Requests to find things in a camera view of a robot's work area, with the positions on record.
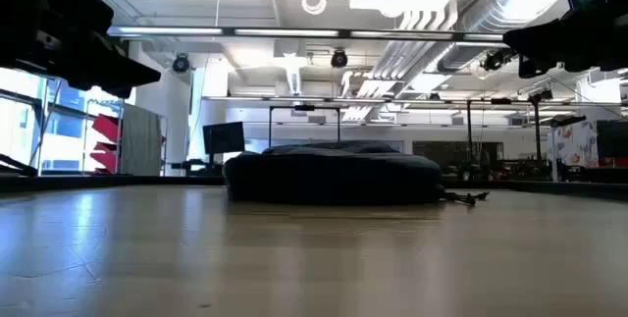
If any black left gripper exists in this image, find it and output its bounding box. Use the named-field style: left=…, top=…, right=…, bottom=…
left=0, top=0, right=162, bottom=100

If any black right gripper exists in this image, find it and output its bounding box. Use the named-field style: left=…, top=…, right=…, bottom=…
left=502, top=5, right=628, bottom=80

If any navy blue backpack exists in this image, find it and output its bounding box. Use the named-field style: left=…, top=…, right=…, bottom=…
left=223, top=139, right=491, bottom=208

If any red rack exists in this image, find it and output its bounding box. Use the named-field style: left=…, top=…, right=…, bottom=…
left=91, top=112, right=122, bottom=175

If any long ceiling light bar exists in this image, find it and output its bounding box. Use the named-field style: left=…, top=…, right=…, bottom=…
left=106, top=26, right=509, bottom=43

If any grey panel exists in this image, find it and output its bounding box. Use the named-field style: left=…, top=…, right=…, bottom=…
left=120, top=103, right=165, bottom=177

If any black pole stand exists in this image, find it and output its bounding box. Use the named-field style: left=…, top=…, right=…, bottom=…
left=528, top=88, right=555, bottom=164

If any floral patterned cloth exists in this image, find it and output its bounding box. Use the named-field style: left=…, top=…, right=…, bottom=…
left=552, top=119, right=601, bottom=169

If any black computer monitor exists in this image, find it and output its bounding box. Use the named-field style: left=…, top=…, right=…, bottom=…
left=202, top=121, right=246, bottom=156

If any black screen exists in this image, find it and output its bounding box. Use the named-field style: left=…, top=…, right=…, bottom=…
left=596, top=119, right=628, bottom=159

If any silver ventilation duct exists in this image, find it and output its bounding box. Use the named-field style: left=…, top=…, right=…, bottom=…
left=372, top=0, right=565, bottom=97

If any black ceiling camera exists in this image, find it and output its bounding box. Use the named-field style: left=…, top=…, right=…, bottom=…
left=171, top=52, right=191, bottom=74
left=330, top=48, right=349, bottom=70

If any black aluminium table frame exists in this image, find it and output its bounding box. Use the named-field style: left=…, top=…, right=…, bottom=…
left=0, top=173, right=628, bottom=199

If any white cable coil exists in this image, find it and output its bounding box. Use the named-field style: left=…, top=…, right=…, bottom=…
left=300, top=0, right=328, bottom=17

